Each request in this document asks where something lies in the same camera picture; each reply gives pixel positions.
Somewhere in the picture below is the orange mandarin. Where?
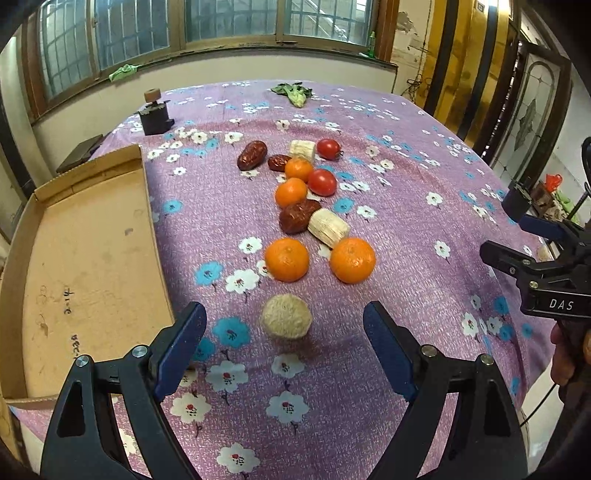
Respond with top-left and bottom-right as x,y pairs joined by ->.
264,238 -> 310,283
274,178 -> 308,208
284,157 -> 315,183
329,238 -> 377,284

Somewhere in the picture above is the white corn piece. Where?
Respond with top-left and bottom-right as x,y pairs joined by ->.
308,208 -> 351,249
288,140 -> 315,163

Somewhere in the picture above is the round beige corn piece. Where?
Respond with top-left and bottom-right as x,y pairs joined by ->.
260,294 -> 314,340

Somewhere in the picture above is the large red date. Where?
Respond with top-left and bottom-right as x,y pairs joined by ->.
279,199 -> 322,235
236,140 -> 267,171

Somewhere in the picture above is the person's hand holding gripper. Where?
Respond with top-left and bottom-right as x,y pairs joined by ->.
550,323 -> 575,386

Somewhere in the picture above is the cluttered side table right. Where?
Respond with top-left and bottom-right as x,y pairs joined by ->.
531,173 -> 584,226

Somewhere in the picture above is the dark cylinder clamp right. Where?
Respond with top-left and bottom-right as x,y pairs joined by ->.
502,182 -> 532,223

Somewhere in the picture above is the glass panel door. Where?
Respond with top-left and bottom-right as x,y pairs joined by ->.
482,38 -> 572,189

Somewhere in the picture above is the shallow cardboard box tray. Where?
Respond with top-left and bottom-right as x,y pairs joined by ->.
1,145 -> 173,409

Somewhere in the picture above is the red tomato near oranges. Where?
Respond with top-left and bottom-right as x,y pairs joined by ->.
308,169 -> 338,197

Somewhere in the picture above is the small red tomato far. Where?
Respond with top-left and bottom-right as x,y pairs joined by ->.
315,138 -> 342,161

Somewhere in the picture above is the purple floral tablecloth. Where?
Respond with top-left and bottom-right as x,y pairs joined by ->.
11,79 -> 560,480

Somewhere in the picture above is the green bottle on windowsill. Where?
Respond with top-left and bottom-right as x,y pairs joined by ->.
361,30 -> 376,59

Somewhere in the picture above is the small red date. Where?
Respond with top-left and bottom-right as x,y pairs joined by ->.
267,154 -> 291,173

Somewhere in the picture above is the dark wooden stool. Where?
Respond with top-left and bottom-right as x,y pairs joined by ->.
56,134 -> 104,175

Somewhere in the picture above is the green leafy vegetable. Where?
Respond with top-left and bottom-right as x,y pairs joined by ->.
270,82 -> 312,108

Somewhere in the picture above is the black clamp with wooden knob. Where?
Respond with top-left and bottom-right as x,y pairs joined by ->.
137,88 -> 174,136

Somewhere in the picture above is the green cloth on windowsill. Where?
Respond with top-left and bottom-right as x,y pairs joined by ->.
109,64 -> 139,83

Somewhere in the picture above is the wooden framed window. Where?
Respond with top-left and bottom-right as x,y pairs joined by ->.
20,1 -> 400,120

